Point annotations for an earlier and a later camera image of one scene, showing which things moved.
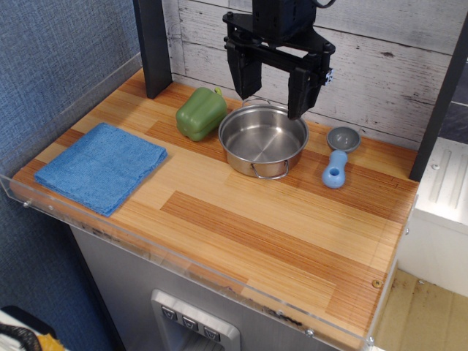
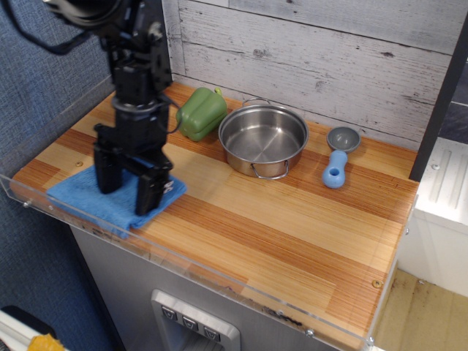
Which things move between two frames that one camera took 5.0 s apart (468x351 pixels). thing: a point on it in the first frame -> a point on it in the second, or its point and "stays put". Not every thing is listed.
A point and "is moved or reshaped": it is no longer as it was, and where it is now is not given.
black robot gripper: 285,31 -> 140,137
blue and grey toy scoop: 341,139 stays put
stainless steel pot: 262,137 stays put
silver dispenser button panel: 184,327 stays put
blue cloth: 102,167 is moved or reshaped
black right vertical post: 449,85 stays put
